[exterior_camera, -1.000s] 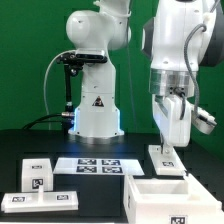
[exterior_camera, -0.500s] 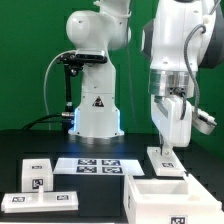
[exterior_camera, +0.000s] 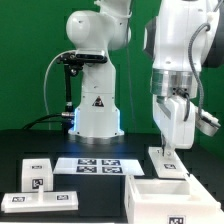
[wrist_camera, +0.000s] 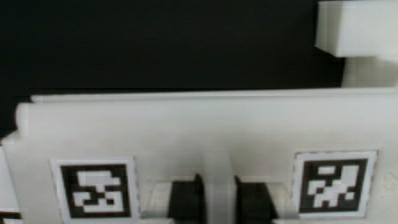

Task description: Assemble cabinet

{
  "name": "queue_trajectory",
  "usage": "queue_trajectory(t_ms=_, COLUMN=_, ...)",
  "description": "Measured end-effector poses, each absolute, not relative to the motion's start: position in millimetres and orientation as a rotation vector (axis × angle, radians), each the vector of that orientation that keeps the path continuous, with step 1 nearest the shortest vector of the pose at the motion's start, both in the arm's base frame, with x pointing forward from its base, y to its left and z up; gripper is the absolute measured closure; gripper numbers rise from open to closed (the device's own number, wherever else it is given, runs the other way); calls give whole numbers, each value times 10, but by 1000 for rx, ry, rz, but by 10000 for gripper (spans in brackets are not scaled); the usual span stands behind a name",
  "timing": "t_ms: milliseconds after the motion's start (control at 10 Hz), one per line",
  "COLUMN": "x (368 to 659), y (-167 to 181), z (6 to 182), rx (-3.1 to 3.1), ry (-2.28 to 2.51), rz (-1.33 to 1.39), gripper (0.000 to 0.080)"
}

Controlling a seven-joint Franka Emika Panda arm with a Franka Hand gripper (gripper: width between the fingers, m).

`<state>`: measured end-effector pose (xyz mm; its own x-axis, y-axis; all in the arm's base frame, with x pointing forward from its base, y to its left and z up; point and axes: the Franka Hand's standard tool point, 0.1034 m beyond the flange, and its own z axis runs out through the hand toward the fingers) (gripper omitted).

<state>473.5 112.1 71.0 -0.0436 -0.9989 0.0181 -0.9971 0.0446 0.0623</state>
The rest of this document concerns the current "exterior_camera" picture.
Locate white door panel front left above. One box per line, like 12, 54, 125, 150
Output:
1, 187, 79, 213

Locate white cabinet body box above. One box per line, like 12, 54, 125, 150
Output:
124, 175, 224, 224

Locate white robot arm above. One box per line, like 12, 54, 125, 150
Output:
66, 0, 224, 153

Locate white cabinet top block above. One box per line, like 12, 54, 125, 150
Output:
21, 158, 53, 192

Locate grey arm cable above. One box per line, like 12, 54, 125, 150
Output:
182, 22, 212, 123

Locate black table cables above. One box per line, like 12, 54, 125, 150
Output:
22, 49, 79, 132

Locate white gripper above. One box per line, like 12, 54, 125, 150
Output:
153, 95, 195, 156

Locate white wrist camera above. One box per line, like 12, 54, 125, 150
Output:
195, 111, 221, 137

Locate white marker sheet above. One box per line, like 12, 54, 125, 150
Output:
53, 158, 144, 176

